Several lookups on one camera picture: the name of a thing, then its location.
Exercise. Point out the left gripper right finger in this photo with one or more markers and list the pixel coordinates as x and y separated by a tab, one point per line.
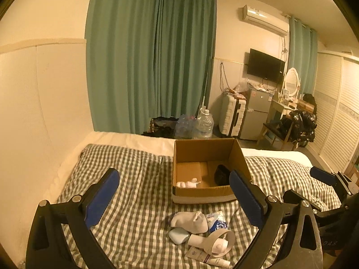
250	197

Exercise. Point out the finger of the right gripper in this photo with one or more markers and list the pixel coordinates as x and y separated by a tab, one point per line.
292	197
329	178

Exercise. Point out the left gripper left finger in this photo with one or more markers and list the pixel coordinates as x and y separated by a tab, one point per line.
98	196

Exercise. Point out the black handheld mirror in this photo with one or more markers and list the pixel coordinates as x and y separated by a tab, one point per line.
221	175

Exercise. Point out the blue white tissue pack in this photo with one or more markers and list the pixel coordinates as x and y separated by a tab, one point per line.
216	221

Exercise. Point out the white sock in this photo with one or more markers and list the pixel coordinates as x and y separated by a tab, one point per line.
193	222

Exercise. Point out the white unicorn toy figure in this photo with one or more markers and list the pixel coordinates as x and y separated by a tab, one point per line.
188	184

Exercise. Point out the white cream tube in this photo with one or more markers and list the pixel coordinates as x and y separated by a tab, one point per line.
199	255

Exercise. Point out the light blue earbuds case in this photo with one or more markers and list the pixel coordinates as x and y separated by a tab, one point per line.
178	235

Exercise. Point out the white louvered wardrobe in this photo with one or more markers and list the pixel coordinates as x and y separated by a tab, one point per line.
336	95

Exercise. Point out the white bed sheet mattress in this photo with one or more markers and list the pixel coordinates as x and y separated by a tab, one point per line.
157	146

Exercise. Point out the grey checked duvet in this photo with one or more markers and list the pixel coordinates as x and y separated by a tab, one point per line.
133	231

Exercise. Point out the black jacket on chair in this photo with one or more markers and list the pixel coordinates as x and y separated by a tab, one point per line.
302	125

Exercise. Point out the wooden chair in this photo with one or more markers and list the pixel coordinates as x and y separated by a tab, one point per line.
271	132

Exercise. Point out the brown cardboard box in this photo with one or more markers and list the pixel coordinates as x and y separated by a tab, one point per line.
199	158

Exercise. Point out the white dressing table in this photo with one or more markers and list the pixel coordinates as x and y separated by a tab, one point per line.
278	110

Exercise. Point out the large clear water jug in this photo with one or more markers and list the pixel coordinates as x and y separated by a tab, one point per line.
204	124

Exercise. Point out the white hard suitcase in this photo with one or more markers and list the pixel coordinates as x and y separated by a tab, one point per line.
231	115

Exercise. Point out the black bag on floor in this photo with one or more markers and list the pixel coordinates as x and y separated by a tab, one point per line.
162	127

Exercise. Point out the pack of plastic bottles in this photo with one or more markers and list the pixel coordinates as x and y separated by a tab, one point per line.
184	127

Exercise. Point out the silver mini fridge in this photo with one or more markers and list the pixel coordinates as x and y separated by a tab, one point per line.
255	115

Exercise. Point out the white oval vanity mirror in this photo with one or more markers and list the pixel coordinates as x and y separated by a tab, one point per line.
291	83

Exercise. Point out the green curtain by wardrobe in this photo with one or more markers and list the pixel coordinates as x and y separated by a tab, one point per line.
303	53

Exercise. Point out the large green curtain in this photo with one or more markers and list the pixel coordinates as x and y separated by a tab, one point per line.
147	59

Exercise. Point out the white air conditioner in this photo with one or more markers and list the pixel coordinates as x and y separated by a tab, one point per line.
265	20

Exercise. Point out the black wall television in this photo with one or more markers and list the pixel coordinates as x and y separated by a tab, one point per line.
265	66

